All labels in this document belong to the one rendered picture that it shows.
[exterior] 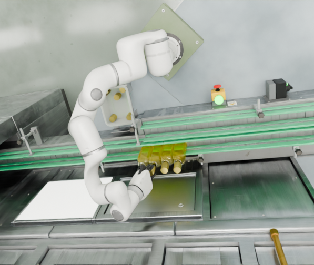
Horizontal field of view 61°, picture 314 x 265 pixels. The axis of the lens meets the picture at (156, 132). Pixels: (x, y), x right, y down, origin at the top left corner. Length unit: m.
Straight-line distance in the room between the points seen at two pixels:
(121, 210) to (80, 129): 0.32
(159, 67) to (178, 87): 0.45
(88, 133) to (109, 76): 0.21
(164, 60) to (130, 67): 0.14
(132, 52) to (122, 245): 0.74
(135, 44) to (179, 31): 0.39
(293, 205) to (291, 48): 0.73
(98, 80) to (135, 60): 0.16
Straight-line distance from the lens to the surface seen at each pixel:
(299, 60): 1.51
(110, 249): 1.17
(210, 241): 1.08
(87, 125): 0.93
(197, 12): 1.41
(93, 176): 1.03
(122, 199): 0.97
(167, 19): 1.33
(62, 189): 1.57
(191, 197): 1.23
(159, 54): 1.03
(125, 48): 0.98
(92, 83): 0.92
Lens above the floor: 2.16
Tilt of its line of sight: 63 degrees down
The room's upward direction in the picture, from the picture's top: 161 degrees counter-clockwise
